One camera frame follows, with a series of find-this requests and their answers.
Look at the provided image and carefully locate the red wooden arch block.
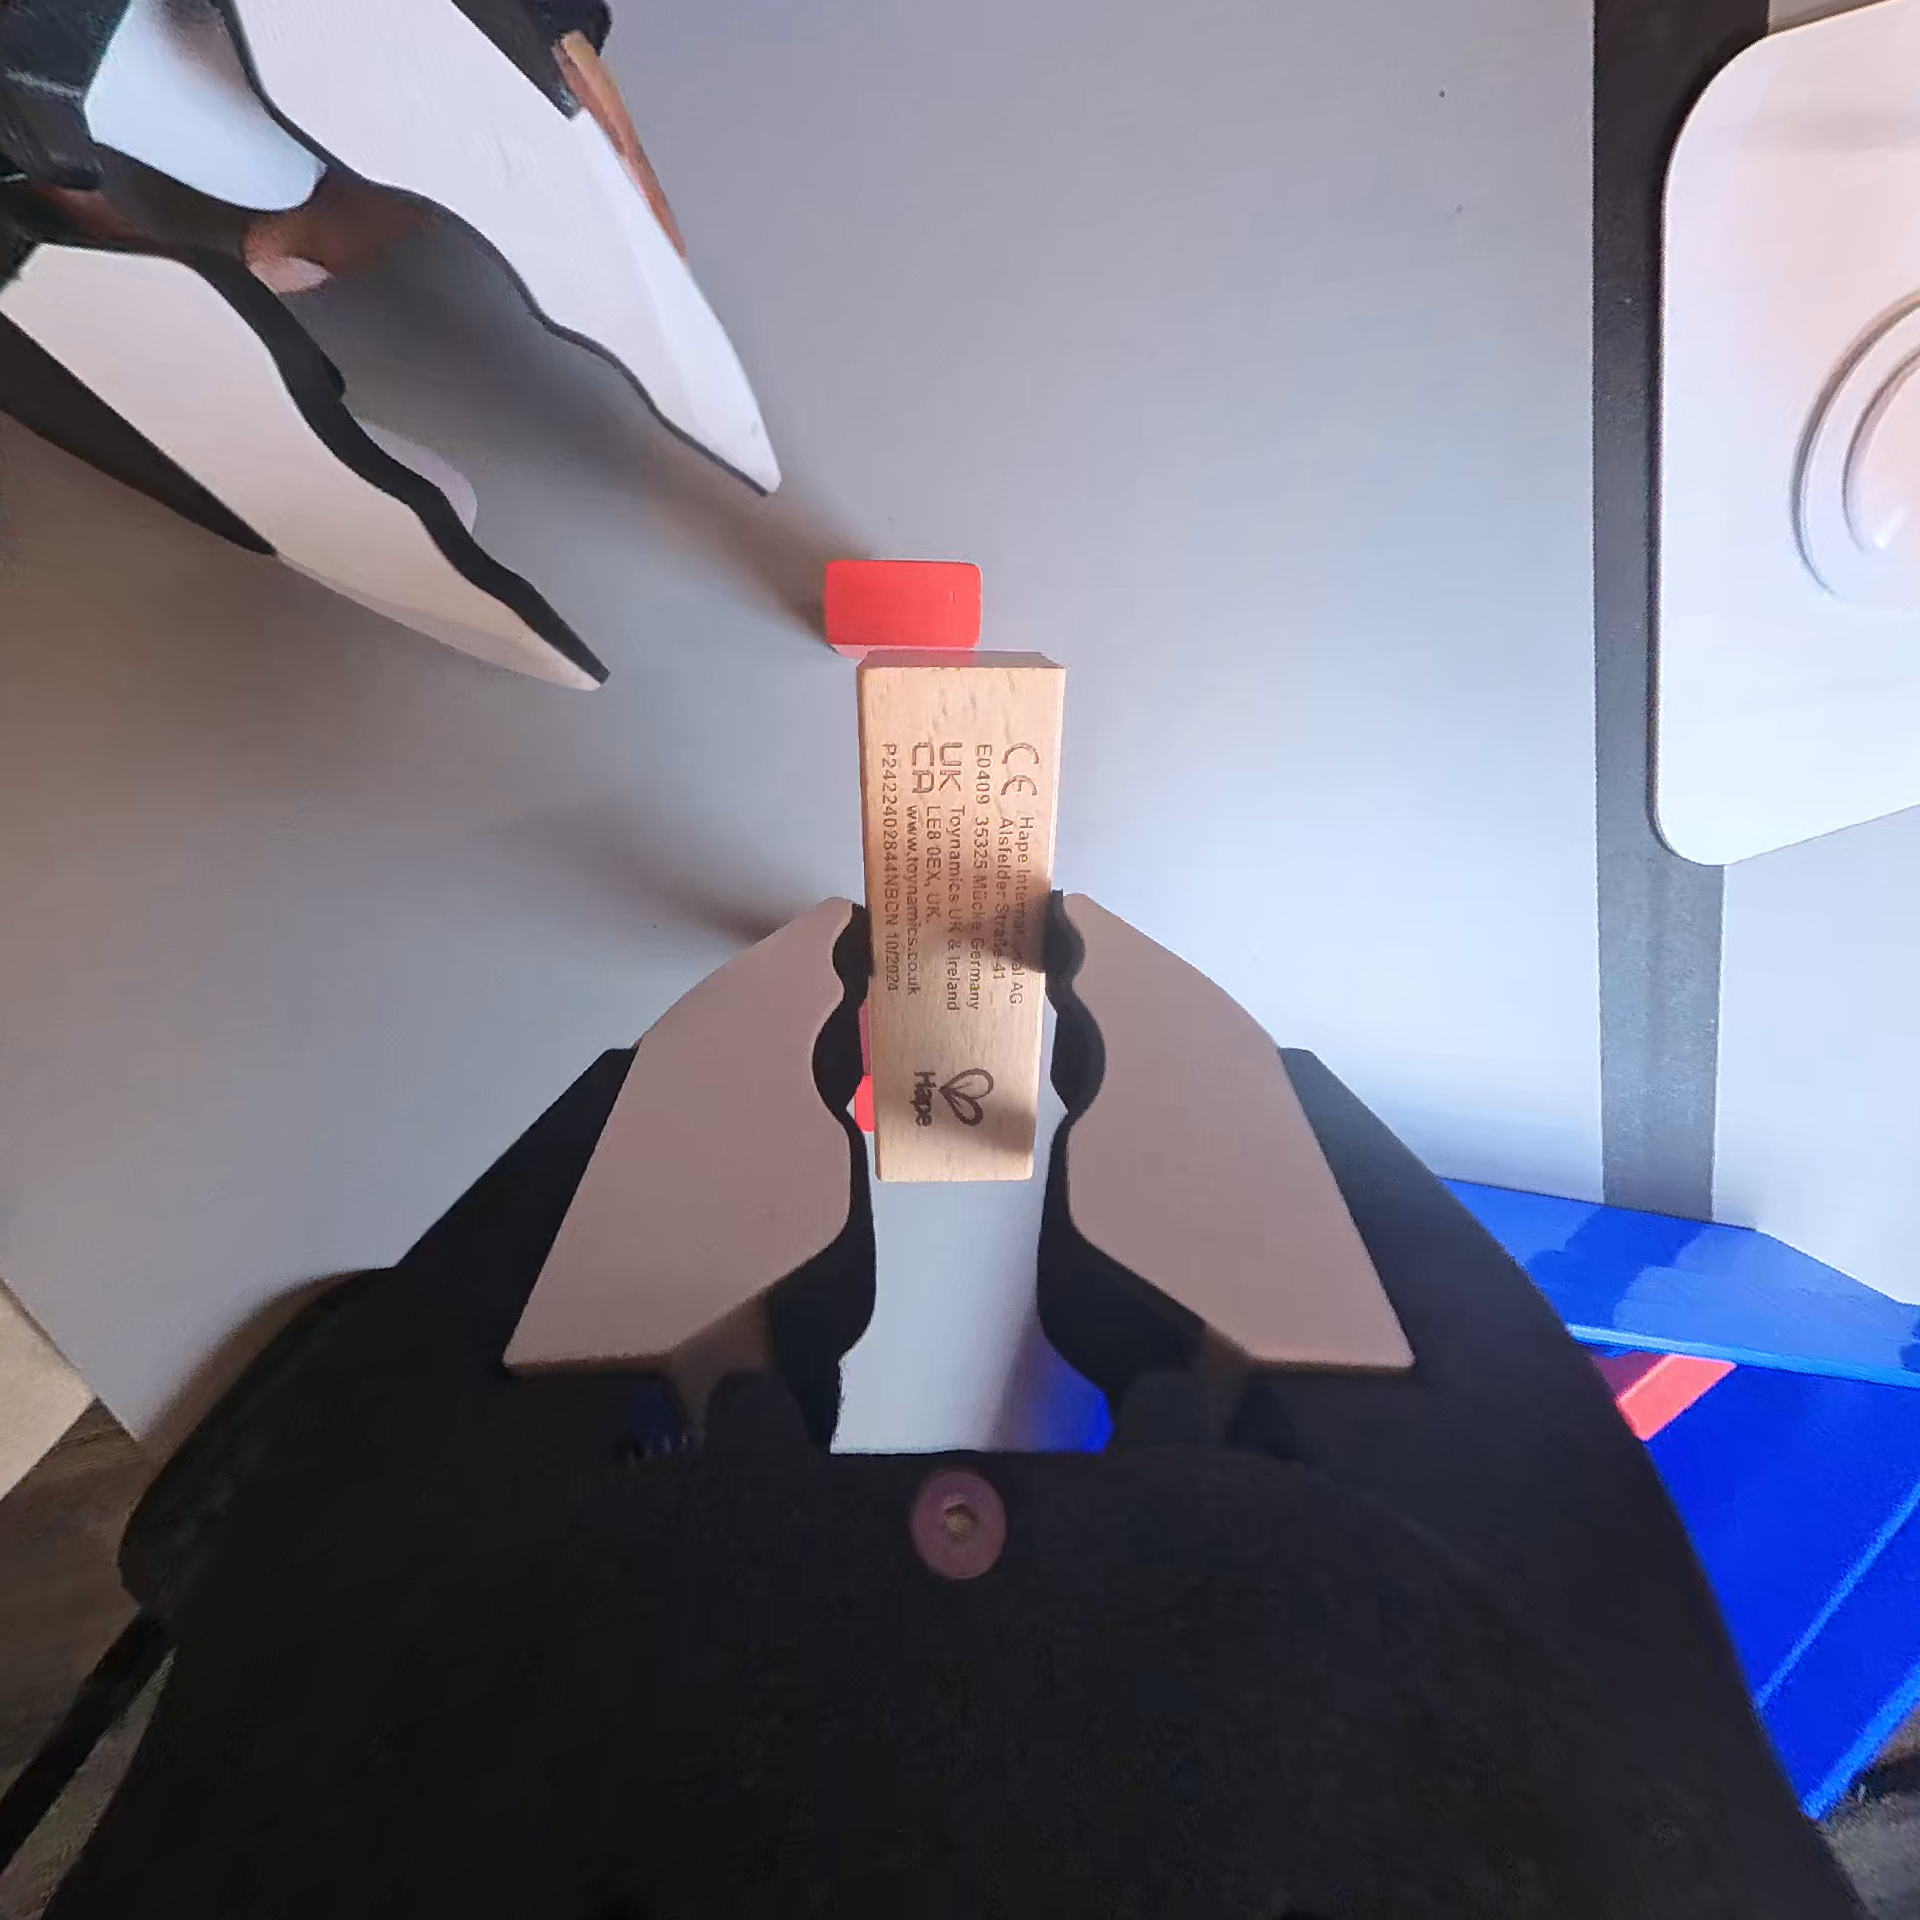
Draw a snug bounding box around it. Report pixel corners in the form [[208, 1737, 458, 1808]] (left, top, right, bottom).
[[1590, 1350, 1737, 1444]]

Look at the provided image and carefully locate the person's left hand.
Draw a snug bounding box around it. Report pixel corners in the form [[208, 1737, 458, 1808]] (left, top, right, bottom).
[[240, 188, 429, 295]]

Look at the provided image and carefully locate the white document stand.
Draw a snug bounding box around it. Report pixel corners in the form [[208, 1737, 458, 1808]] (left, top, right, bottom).
[[1649, 0, 1920, 865]]

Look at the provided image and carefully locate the natural wood arch block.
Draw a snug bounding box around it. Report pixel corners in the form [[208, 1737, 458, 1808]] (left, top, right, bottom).
[[854, 650, 1069, 1186]]

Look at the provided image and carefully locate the blue plastic bin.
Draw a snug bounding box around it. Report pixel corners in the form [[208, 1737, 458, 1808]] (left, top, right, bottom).
[[1440, 1177, 1920, 1823]]

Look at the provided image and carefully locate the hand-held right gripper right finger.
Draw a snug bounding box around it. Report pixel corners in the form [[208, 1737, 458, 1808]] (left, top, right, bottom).
[[1036, 889, 1420, 1378]]

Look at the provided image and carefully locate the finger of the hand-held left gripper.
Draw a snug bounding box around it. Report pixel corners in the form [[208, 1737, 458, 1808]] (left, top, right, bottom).
[[224, 0, 784, 495], [0, 239, 607, 695]]

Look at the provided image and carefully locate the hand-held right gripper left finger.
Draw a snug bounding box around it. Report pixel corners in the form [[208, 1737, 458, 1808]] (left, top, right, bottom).
[[503, 895, 880, 1418]]

